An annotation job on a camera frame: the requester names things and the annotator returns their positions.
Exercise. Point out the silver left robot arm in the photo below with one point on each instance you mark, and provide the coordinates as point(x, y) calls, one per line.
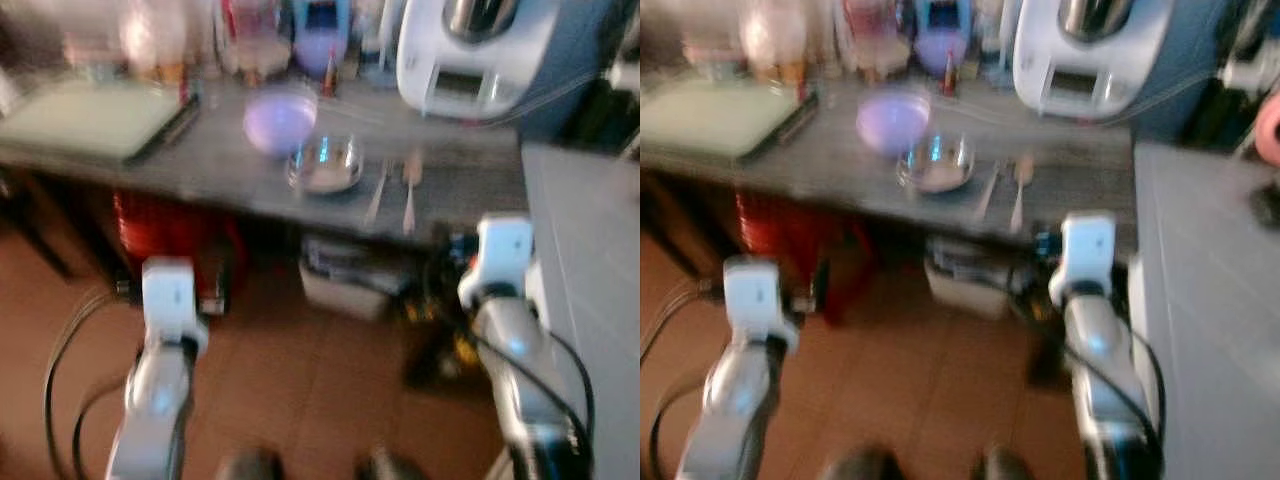
point(735, 400)
point(155, 400)

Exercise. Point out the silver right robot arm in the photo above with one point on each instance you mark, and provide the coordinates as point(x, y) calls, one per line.
point(1100, 370)
point(515, 370)

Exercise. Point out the red container under table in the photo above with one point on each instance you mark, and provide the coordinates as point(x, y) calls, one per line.
point(165, 230)
point(785, 230)

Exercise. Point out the white box under table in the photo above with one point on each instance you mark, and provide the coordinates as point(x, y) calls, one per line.
point(965, 280)
point(345, 280)

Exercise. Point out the metal spoon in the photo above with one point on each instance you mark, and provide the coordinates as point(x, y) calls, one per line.
point(1021, 175)
point(411, 175)

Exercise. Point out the white cabinet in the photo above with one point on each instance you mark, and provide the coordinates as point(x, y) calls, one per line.
point(585, 300)
point(1210, 320)

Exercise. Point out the clear glass bowl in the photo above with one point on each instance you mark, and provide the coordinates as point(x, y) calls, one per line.
point(326, 168)
point(936, 168)

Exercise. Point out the pale green tray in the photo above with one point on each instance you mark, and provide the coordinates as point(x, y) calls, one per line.
point(710, 120)
point(90, 120)

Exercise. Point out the white kitchen food processor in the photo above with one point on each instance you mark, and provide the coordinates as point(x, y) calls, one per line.
point(480, 70)
point(1095, 70)

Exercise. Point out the small red bottle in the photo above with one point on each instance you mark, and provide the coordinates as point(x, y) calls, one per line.
point(329, 78)
point(948, 78)

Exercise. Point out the purple bowl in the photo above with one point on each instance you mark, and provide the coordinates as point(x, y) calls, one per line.
point(280, 120)
point(893, 120)

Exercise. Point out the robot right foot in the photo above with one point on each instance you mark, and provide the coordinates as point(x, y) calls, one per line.
point(1004, 467)
point(392, 467)

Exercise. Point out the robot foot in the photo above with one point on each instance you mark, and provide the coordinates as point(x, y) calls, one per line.
point(1004, 467)
point(250, 467)
point(392, 467)

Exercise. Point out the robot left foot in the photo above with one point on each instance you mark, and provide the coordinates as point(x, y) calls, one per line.
point(250, 467)

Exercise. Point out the blue container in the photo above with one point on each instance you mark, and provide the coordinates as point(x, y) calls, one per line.
point(942, 40)
point(320, 40)

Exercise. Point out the pale jar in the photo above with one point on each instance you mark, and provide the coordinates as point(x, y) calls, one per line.
point(155, 40)
point(775, 40)

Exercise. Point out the pink round object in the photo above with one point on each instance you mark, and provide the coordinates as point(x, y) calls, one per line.
point(1270, 128)

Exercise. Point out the red and white container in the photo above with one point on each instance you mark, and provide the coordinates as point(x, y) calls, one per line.
point(875, 35)
point(255, 35)

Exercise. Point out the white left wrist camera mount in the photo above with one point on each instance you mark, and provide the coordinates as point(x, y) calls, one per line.
point(170, 295)
point(755, 295)

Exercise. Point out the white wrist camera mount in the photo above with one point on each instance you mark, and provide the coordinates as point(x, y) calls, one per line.
point(755, 295)
point(170, 295)
point(503, 255)
point(1088, 250)

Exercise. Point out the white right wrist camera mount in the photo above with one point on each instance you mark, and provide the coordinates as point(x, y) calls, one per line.
point(503, 255)
point(1088, 250)

